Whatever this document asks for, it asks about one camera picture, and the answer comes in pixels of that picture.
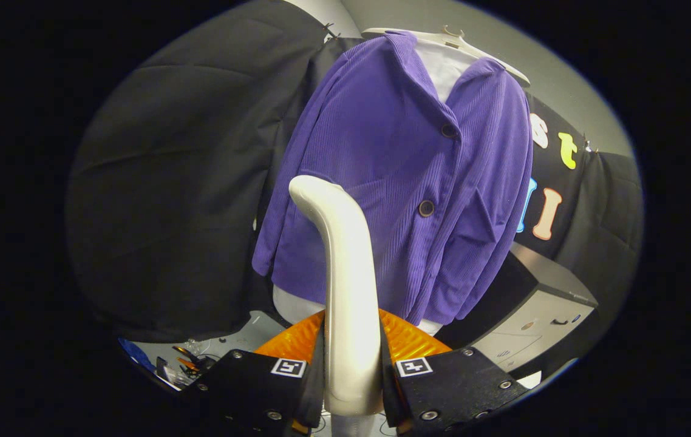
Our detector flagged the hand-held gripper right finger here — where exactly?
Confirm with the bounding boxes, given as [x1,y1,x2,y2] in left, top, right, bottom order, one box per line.
[380,310,531,436]

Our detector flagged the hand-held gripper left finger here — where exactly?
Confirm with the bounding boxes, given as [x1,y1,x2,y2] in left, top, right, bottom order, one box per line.
[182,310,326,437]

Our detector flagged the white garment steamer head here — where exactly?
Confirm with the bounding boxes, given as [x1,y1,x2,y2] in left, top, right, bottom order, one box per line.
[288,175,384,418]

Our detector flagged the purple corduroy jacket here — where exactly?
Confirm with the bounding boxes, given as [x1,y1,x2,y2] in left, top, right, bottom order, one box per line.
[251,30,534,327]

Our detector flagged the white clothes hanger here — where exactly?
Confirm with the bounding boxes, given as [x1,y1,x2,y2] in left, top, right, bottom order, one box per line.
[361,24,531,86]

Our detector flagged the grey drawer cabinet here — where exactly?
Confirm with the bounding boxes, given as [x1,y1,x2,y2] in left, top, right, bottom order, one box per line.
[437,243,599,374]

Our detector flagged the white torso form board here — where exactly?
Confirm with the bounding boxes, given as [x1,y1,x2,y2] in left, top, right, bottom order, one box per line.
[273,38,480,336]

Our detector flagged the orange-handled pliers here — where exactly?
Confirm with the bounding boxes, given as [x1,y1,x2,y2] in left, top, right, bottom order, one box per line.
[172,345,208,372]

